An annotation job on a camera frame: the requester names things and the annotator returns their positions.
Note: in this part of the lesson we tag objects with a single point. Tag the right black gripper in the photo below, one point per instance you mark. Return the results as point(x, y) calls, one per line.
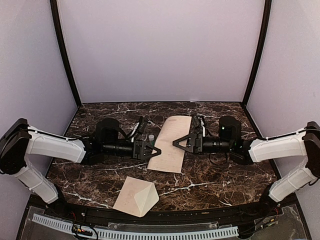
point(195, 147)

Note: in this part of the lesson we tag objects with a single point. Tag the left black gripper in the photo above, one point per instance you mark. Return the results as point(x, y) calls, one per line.
point(139, 148)

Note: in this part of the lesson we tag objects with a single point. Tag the beige paper envelope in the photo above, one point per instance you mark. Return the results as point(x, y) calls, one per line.
point(136, 197)

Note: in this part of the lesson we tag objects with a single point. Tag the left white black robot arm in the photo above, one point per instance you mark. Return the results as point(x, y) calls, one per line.
point(108, 139)

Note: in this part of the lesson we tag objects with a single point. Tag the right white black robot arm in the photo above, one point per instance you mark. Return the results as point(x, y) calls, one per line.
point(303, 142)

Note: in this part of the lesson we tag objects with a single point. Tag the white green glue stick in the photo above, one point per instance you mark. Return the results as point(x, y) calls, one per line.
point(151, 139)

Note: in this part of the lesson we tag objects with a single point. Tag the beige paper sheet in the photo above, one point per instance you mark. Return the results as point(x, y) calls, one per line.
point(171, 158)

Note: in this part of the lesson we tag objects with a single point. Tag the small circuit board with wires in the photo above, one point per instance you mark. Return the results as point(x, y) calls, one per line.
point(79, 232)

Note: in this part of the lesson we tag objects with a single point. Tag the white slotted cable duct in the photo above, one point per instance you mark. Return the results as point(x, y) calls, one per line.
point(119, 231)

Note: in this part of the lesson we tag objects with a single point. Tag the right black frame post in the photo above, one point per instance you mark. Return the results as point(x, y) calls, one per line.
point(258, 53)

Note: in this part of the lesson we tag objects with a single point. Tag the black frame post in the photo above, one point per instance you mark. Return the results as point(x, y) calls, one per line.
point(63, 52)
point(258, 53)

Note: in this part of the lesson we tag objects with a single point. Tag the left black frame post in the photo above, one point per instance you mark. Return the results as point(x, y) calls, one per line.
point(63, 52)

